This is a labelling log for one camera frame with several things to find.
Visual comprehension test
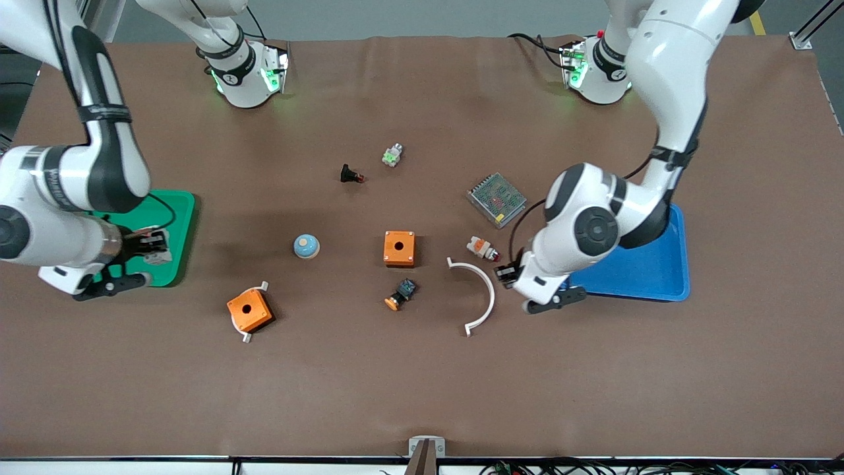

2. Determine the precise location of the orange headed black switch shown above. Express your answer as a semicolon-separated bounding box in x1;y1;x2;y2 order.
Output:
384;278;418;311

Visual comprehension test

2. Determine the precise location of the green plastic tray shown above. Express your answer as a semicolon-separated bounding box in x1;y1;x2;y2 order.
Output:
84;190;196;288

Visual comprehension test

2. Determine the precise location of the orange box with white bracket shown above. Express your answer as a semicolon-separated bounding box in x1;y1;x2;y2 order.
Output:
231;281;270;344

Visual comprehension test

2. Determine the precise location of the black base cable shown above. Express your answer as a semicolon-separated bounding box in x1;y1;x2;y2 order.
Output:
507;32;571;71

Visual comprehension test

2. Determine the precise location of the orange box with hole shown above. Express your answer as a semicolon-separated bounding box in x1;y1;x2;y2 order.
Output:
384;230;416;268
227;290;274;333

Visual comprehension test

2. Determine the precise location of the brown table cover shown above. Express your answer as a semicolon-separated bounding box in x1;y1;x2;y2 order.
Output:
0;34;844;460

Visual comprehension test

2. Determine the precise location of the white red circuit breaker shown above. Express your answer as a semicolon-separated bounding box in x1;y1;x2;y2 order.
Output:
142;231;173;265

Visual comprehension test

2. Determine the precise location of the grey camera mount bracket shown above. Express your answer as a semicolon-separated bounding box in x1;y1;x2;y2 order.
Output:
404;435;446;475

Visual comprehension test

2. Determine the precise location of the orange white red switch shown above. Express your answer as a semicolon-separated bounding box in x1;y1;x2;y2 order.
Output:
466;237;502;263

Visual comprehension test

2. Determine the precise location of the aluminium frame profile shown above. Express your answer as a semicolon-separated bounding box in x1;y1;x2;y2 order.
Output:
790;0;844;51

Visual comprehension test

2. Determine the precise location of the blue plastic tray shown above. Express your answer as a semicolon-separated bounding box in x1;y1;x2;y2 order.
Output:
566;203;691;303

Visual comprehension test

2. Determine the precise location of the black cable bundle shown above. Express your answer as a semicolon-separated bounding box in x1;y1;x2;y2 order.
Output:
480;458;844;475

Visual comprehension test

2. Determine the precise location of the metal mesh power supply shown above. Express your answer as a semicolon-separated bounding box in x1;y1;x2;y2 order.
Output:
467;172;528;230

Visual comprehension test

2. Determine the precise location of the large white curved bracket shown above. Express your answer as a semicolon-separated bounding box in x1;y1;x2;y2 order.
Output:
446;257;496;338

